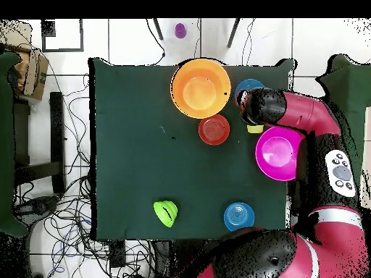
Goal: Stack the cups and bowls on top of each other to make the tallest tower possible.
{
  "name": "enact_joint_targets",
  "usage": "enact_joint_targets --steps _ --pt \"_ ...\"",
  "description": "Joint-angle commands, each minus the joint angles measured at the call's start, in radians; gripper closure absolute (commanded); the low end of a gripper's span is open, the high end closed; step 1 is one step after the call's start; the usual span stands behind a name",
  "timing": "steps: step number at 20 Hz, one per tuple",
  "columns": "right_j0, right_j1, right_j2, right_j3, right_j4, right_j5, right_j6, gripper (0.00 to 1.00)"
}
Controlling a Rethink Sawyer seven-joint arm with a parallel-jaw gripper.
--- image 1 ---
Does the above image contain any yellow plastic cup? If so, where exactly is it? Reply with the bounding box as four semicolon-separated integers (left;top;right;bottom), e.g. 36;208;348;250
246;124;265;135

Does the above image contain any black stand base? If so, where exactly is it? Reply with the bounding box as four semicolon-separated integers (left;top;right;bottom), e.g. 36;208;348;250
12;195;60;225

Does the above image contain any black chair frame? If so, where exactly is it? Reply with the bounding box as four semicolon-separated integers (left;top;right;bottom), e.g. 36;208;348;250
12;91;67;195

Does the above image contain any blue plastic bowl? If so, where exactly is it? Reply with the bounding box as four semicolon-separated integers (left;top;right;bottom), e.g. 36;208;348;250
223;201;256;232
234;78;266;99

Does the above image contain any orange plastic bowl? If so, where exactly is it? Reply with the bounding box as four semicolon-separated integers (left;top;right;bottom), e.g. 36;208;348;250
170;58;232;119

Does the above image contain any cardboard box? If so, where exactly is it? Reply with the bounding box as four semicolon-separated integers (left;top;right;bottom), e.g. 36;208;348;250
0;20;50;101

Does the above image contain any tangle of floor cables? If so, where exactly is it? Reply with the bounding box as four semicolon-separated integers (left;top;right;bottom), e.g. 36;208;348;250
14;66;154;278

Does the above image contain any small green plastic bowl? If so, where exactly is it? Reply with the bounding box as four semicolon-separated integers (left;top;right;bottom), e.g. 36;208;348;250
152;199;178;228

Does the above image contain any dark green table cloth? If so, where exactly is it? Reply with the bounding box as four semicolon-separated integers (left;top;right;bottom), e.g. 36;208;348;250
88;57;298;242

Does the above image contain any black tripod leg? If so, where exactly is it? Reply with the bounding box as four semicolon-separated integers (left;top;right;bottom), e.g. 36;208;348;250
226;18;241;49
152;18;164;41

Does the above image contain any white box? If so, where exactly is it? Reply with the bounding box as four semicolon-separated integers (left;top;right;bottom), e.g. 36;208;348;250
359;106;371;209

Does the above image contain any black square frame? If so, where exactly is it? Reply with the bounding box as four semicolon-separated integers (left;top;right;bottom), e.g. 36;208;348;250
41;19;85;54

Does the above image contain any purple plastic cup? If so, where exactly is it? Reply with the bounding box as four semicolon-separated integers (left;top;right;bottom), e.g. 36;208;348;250
174;22;187;40

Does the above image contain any green cloth side table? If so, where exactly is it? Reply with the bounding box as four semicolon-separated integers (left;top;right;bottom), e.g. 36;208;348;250
0;51;30;238
317;54;371;186

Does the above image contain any red plastic bowl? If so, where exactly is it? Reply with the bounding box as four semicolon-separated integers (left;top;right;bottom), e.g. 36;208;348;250
198;114;231;146

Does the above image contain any pink plastic bowl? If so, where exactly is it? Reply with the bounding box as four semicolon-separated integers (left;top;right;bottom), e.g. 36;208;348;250
254;126;306;182

